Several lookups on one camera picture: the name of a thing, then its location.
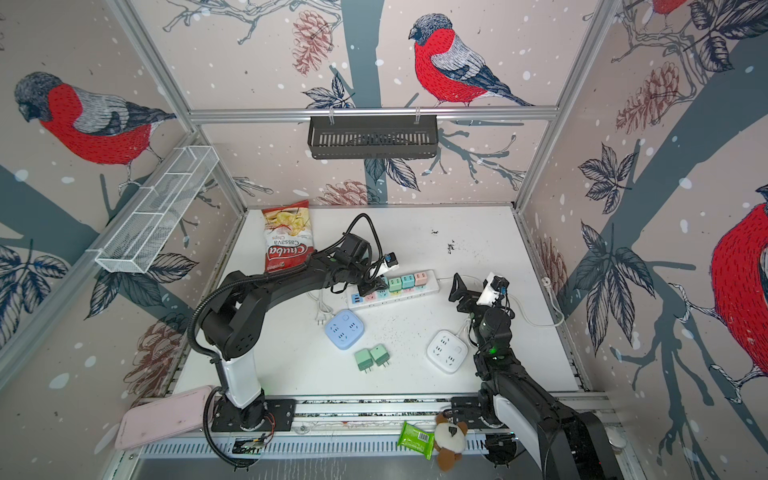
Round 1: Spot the red white cassava chips bag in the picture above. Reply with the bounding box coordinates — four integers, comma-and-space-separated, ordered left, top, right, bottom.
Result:
262, 200, 315, 273

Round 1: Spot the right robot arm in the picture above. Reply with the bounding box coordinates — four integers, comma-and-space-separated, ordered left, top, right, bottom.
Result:
449, 273, 623, 479

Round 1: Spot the white mesh wall basket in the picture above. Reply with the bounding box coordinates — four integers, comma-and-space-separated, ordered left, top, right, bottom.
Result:
95, 145, 219, 273

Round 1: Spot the white cube power socket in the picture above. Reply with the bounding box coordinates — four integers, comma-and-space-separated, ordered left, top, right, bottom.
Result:
426, 330, 468, 374

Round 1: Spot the green wipes packet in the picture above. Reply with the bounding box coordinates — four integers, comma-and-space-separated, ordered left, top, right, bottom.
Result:
397, 422, 434, 460

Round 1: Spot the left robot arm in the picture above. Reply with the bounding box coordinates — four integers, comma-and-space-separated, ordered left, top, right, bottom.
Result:
186, 213, 399, 470

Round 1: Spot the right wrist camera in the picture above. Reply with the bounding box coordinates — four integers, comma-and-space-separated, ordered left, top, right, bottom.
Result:
476, 272, 509, 307

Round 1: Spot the brown white plush toy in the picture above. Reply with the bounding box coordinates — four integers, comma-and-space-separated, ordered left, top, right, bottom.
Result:
433, 413, 468, 472

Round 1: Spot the white multicolour power strip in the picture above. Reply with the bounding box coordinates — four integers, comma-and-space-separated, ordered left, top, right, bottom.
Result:
345, 270, 440, 310

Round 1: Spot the pink tray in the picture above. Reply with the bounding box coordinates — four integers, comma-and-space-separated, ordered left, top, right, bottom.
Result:
115, 385, 213, 450

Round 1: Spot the black wire basket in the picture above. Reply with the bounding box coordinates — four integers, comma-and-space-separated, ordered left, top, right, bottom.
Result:
307, 115, 439, 160

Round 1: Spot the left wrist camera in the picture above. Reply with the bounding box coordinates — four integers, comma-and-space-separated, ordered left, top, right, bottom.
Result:
370, 252, 399, 277

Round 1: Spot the pink plug adapter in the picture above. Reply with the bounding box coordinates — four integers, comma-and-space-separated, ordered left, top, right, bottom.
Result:
414, 272, 429, 287

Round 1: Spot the white power cable blue cube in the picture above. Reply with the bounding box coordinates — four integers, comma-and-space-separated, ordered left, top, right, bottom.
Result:
307, 290, 335, 326

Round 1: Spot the blue cube power socket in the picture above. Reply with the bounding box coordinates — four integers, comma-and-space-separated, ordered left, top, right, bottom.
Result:
324, 310, 364, 350

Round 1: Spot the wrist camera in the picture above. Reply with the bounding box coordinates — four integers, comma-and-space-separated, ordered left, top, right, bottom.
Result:
476, 272, 509, 307
370, 252, 399, 277

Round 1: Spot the green plug adapter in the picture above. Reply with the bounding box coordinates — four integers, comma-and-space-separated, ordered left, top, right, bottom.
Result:
369, 344, 391, 366
354, 349, 374, 372

